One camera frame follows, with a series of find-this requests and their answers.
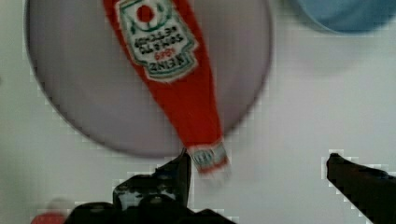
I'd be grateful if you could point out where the lavender round plate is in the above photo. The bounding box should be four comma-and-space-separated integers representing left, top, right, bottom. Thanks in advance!
25, 0, 273, 158

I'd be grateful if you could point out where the red plush strawberry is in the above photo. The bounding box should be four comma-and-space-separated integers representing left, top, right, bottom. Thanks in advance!
30, 198, 75, 224

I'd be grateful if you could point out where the red plush ketchup bottle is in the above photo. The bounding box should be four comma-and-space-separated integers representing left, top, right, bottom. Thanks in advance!
103, 0, 230, 181

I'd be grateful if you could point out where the teal mug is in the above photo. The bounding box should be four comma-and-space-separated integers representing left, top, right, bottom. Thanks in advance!
289, 0, 396, 35

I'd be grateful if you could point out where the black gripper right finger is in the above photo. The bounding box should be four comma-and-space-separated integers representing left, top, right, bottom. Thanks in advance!
326, 153, 396, 224

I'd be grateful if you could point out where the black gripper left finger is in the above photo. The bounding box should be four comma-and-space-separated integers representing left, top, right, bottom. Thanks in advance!
112, 149, 191, 209

